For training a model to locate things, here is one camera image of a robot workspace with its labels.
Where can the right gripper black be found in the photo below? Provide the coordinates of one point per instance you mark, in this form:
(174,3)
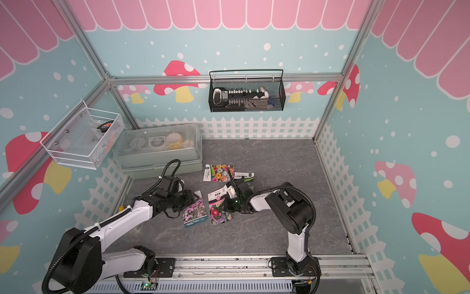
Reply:
(227,205)

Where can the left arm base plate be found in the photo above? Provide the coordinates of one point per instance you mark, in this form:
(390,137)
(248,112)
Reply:
(158,268)

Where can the black white tool in basket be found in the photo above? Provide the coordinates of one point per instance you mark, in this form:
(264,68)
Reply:
(222,97)

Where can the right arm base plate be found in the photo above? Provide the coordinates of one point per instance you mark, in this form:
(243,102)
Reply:
(286,266)

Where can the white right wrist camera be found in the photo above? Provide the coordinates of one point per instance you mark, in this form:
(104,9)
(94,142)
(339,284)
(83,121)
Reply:
(231,191)

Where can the black wire mesh basket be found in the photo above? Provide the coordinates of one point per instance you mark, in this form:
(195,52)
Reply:
(269,79)

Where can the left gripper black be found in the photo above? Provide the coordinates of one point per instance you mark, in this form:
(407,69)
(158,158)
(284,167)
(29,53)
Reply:
(188,199)

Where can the multicolour ranunculus seed packet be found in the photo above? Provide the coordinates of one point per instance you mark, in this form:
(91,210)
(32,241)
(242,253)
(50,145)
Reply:
(218,173)

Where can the black red object in basket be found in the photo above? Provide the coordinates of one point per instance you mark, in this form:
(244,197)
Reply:
(104,127)

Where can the green gourd seed packet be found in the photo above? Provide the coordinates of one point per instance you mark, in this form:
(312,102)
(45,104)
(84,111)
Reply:
(247,177)

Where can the translucent green storage box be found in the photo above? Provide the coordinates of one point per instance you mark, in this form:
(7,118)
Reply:
(144,153)

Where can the purple flower seed packet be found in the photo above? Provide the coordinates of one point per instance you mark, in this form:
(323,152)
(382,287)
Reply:
(196,212)

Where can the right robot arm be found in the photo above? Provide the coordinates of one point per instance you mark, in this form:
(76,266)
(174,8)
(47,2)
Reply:
(292,207)

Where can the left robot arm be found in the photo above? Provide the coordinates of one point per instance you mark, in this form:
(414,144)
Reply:
(81,259)

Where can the white wire mesh basket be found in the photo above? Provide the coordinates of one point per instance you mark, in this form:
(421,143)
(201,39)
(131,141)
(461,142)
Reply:
(76,142)

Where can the small green circuit board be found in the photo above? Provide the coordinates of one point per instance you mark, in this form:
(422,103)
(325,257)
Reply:
(148,286)

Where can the aluminium front rail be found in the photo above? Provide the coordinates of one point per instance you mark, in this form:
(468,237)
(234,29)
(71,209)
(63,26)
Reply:
(236,267)

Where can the pink mixed flower seed packet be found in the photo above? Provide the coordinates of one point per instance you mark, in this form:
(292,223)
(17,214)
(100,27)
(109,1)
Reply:
(218,203)

